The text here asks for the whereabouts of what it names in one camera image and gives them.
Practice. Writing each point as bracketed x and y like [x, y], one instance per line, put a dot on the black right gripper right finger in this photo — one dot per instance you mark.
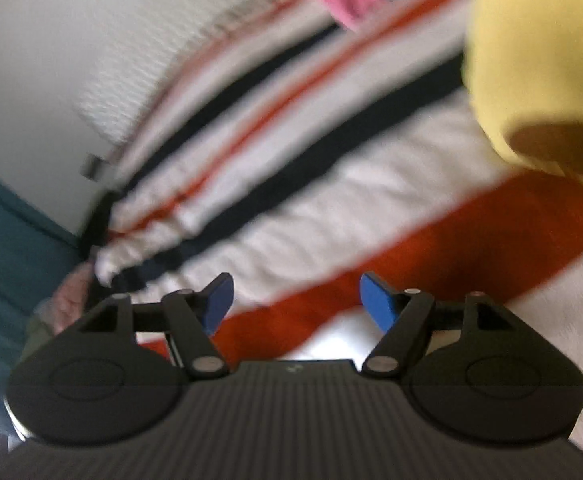
[410, 317]

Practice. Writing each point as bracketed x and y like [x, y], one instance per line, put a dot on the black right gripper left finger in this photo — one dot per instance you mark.
[187, 318]

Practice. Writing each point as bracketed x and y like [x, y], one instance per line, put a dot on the teal curtain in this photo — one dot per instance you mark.
[35, 256]

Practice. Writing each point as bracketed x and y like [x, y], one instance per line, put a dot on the striped bed blanket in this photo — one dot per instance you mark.
[297, 155]

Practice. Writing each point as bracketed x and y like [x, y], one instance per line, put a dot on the yellow garment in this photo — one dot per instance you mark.
[524, 74]

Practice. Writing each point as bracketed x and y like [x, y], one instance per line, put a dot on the white textured pillow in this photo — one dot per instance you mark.
[153, 42]

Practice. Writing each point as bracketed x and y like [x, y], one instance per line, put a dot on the dark wall switch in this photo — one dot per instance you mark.
[94, 167]

